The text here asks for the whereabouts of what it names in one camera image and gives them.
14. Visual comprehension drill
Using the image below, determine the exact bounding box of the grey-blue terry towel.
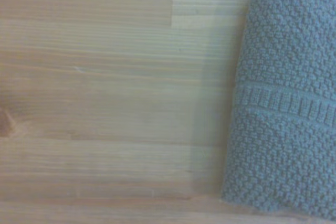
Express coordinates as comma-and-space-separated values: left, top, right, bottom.
220, 0, 336, 221

